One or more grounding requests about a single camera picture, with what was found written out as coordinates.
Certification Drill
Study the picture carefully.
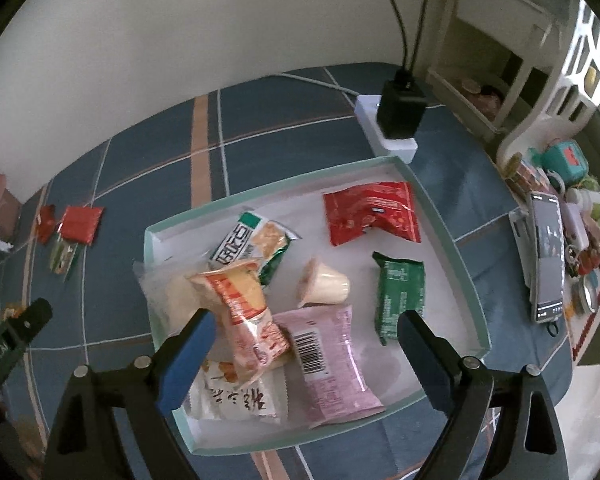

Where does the green cow rice cracker pack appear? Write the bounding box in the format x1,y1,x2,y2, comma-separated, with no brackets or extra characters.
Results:
48,235,81,281

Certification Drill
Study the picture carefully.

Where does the white orange Chinese snack bag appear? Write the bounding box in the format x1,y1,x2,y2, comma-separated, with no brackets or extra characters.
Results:
183,360,288,424

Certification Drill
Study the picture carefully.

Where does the small dark red snack packet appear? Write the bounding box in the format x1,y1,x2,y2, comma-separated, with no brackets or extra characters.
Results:
35,205,56,245

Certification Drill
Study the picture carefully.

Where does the white bun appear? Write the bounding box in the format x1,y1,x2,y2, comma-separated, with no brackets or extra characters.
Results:
133,257,208,349

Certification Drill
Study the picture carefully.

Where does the pink orange bread package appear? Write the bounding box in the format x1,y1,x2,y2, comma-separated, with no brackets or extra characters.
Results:
187,259,290,386

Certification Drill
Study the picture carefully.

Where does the dark green biscuit pack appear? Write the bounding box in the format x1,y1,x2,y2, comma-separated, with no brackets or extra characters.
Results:
372,252,426,346

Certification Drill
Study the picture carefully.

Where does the pink barcode snack bag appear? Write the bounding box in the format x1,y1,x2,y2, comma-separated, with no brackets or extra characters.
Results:
274,304,385,429

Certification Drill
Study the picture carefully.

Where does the white green cracker pack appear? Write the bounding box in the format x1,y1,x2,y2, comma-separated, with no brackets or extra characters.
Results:
208,210,300,287

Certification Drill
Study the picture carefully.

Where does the pudding jelly cup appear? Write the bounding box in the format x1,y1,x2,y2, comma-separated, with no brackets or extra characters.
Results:
297,258,350,308

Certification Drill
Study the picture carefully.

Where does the red flower snack bag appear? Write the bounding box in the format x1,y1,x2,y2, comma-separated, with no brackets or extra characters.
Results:
323,181,422,247

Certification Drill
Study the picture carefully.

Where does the orange cake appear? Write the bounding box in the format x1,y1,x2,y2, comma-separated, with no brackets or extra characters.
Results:
1,304,27,321

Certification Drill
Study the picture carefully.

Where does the smartphone on stand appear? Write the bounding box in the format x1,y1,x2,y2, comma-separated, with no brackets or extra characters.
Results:
509,191,565,324

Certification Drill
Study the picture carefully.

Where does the patterned tape roll stack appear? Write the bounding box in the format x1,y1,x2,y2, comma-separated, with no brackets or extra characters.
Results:
503,152,552,200

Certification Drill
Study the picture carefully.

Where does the mint green white tray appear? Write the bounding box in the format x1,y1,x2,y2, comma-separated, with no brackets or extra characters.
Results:
144,157,491,456

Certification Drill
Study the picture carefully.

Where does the teal toy box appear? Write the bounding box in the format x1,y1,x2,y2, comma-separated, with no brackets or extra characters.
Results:
528,140,588,188

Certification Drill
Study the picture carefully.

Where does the black power adapter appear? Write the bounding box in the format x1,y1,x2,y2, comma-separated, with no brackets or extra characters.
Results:
377,67,428,140

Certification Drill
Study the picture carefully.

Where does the white power strip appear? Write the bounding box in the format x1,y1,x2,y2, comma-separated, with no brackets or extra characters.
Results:
353,93,420,165

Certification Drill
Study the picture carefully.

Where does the white plastic shelf rack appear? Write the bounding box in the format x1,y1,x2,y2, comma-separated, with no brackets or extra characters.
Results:
427,0,600,166

